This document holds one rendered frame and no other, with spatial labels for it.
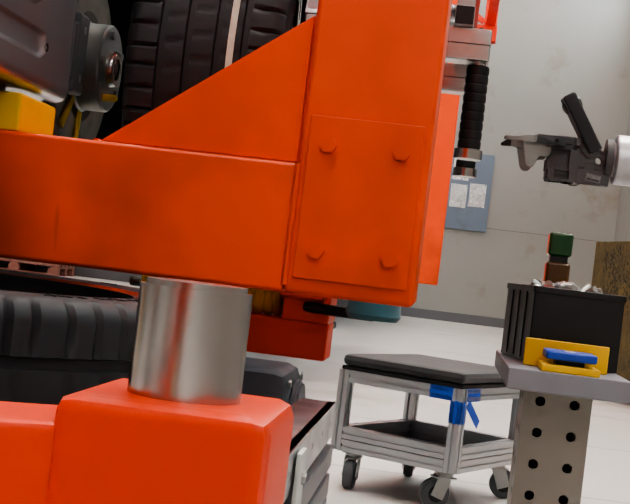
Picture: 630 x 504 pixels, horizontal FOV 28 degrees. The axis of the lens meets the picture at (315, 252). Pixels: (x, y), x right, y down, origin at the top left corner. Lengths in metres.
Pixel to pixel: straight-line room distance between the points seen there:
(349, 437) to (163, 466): 2.79
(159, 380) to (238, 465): 0.04
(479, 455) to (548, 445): 1.28
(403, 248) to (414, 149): 0.12
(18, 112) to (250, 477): 1.26
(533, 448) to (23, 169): 0.84
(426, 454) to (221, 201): 1.64
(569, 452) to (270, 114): 0.70
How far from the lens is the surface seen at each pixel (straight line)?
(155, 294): 0.43
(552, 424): 1.90
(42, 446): 0.42
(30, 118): 1.67
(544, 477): 1.91
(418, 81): 1.54
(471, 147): 1.96
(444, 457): 3.07
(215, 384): 0.43
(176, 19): 1.89
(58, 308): 1.08
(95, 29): 2.19
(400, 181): 1.52
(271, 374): 1.74
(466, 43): 1.98
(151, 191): 1.57
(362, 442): 3.20
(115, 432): 0.41
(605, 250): 7.41
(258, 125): 1.57
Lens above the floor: 0.56
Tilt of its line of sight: level
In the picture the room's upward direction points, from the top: 7 degrees clockwise
